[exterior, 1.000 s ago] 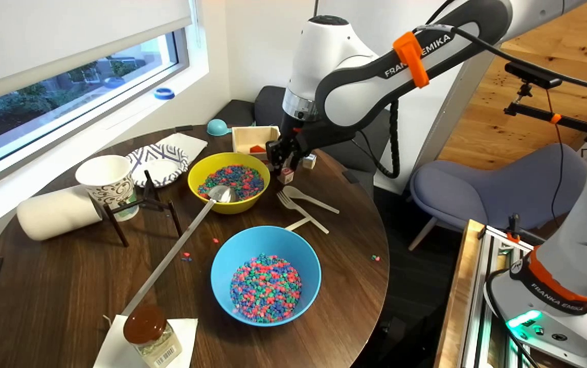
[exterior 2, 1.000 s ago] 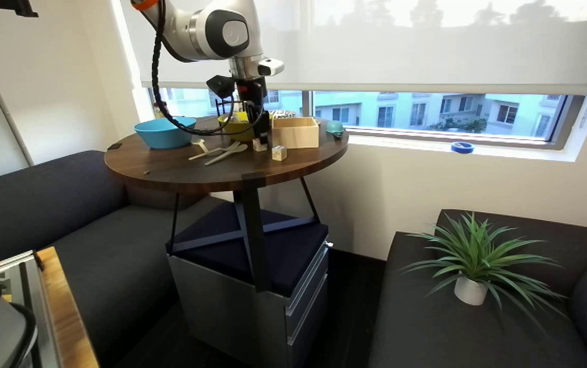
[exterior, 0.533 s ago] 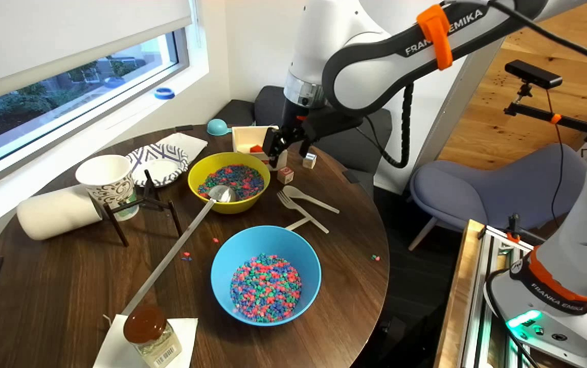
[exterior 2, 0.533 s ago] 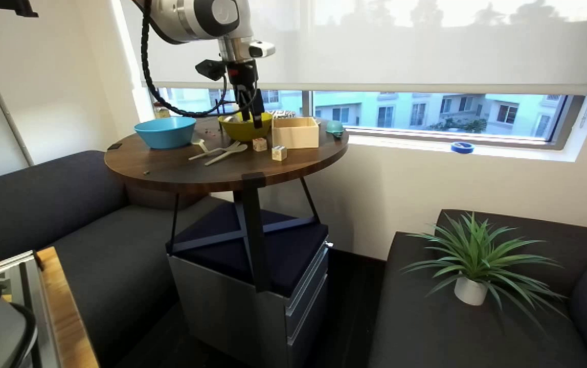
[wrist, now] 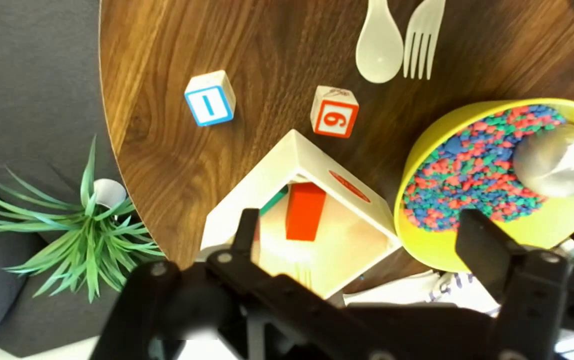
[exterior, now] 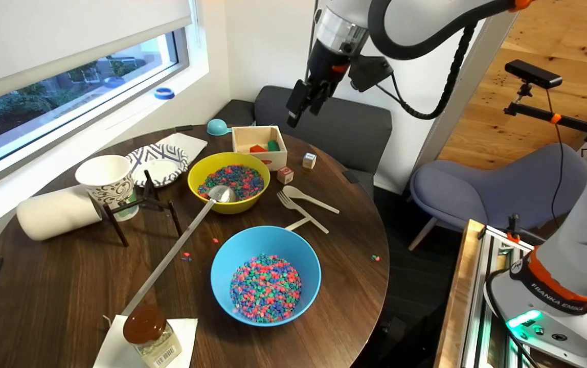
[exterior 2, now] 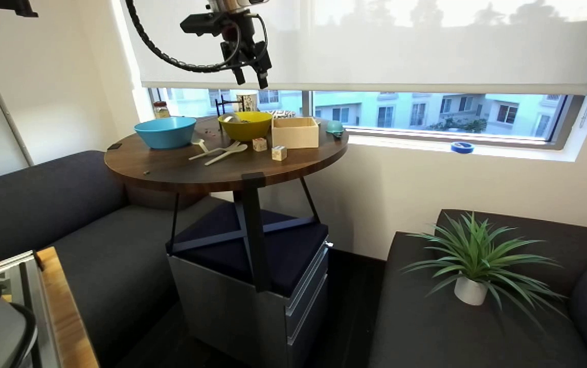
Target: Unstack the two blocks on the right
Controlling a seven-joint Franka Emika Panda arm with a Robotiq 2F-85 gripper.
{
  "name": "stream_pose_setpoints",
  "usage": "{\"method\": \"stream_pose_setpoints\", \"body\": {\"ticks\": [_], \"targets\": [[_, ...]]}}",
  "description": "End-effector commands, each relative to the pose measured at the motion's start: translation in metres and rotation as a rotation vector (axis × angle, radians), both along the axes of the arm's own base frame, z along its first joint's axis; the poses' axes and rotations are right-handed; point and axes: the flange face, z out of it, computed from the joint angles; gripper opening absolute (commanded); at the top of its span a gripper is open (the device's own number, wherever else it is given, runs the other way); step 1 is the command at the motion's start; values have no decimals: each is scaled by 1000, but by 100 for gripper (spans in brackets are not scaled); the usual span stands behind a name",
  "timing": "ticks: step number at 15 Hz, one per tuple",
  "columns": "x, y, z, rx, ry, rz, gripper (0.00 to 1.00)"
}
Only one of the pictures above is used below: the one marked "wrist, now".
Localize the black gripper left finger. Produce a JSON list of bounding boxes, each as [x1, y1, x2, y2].
[[227, 207, 261, 267]]

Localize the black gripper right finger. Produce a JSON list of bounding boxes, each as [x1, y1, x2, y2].
[[453, 208, 521, 305]]

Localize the red number wooden block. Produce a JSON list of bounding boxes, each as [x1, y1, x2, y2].
[[308, 85, 361, 142]]

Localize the green block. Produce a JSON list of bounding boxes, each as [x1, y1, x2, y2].
[[257, 185, 291, 221]]

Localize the yellow bowl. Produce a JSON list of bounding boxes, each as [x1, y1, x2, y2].
[[392, 97, 574, 275]]

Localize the patterned white cloth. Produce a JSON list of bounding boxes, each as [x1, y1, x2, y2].
[[339, 268, 502, 321]]

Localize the colourful beads in yellow bowl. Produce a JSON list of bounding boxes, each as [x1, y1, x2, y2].
[[400, 102, 568, 235]]

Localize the light wooden open box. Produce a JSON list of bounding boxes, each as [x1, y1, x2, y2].
[[197, 126, 403, 303]]

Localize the blue number wooden block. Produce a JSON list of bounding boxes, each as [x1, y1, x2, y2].
[[182, 69, 238, 131]]

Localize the white plant pot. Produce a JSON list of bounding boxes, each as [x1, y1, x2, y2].
[[89, 176, 129, 213]]

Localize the green spiky plant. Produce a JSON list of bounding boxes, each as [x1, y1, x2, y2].
[[0, 134, 167, 306]]

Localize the white plastic fork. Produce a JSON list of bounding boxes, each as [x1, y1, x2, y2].
[[400, 0, 447, 83]]

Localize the dark grey sofa section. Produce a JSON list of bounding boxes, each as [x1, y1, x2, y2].
[[0, 0, 201, 360]]

